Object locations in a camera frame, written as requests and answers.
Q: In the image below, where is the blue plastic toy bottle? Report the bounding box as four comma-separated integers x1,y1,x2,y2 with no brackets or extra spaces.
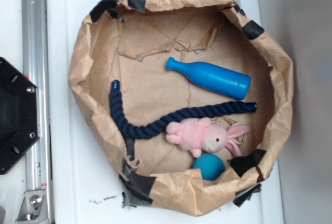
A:
166,57,251,100

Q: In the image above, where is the metal corner bracket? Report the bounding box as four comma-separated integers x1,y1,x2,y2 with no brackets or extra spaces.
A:
15,189,48,223

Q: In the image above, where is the brown paper bag bin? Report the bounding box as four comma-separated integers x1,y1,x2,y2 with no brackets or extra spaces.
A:
68,0,294,216

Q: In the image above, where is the teal felt ball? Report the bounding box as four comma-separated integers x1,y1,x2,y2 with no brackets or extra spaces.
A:
192,153,226,181

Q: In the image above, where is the aluminium extrusion rail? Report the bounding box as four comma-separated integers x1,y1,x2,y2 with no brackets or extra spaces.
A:
22,0,55,223

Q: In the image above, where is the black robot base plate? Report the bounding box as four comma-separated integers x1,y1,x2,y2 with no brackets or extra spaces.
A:
1,58,39,175

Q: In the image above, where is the dark blue rope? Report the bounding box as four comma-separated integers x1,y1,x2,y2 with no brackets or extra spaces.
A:
109,79,259,140

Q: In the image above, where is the pink plush bunny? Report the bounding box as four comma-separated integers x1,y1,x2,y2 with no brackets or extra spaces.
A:
165,117,250,158

